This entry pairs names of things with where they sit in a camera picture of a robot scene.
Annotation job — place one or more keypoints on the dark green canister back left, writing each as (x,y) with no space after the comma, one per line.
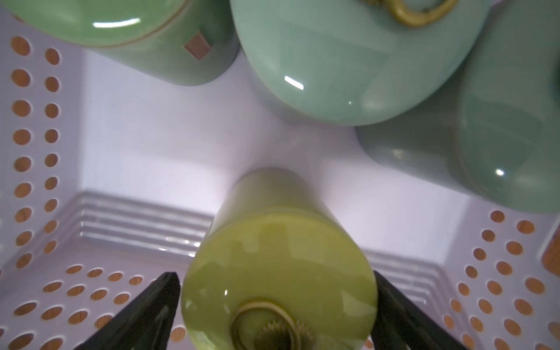
(186,43)

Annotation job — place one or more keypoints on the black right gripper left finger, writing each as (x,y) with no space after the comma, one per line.
(146,323)

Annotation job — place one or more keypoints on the light blue canister back right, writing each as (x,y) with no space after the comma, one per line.
(492,130)

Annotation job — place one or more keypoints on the light blue canister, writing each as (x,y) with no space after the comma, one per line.
(492,130)
(354,62)

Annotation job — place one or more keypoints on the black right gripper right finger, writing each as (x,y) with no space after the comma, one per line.
(400,324)

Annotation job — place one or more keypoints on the lilac perforated plastic basket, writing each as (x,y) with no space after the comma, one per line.
(110,178)

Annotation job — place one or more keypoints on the light blue canister back middle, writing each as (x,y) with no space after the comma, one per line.
(354,62)

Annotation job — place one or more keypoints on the yellow-green canister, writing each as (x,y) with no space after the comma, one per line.
(277,271)

